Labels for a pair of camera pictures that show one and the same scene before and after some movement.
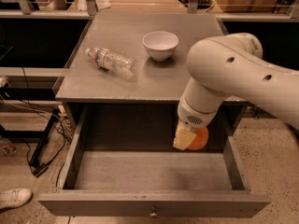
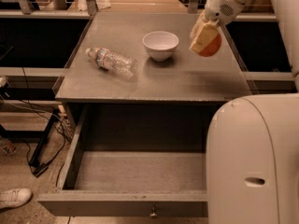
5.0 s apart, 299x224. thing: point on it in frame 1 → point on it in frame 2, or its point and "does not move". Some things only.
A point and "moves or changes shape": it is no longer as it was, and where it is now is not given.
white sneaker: x=15 y=197 does not move
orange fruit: x=200 y=140 moves or changes shape
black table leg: x=37 y=168 does not move
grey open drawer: x=121 y=160 does not move
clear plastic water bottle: x=121 y=63 does not move
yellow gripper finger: x=184 y=137 → x=206 y=34
